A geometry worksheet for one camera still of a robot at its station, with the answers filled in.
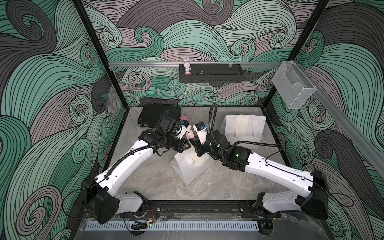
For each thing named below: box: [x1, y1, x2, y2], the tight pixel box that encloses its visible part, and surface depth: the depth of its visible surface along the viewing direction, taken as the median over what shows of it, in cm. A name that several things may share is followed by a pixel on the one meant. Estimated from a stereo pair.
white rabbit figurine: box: [183, 58, 192, 75], surface depth 92 cm
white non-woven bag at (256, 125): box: [224, 115, 266, 145], surface depth 86 cm
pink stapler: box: [186, 130, 195, 140], surface depth 71 cm
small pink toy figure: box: [179, 114, 189, 122], surface depth 113 cm
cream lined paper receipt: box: [236, 115, 249, 137], surface depth 86 cm
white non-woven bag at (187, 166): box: [170, 149, 215, 186], surface depth 74 cm
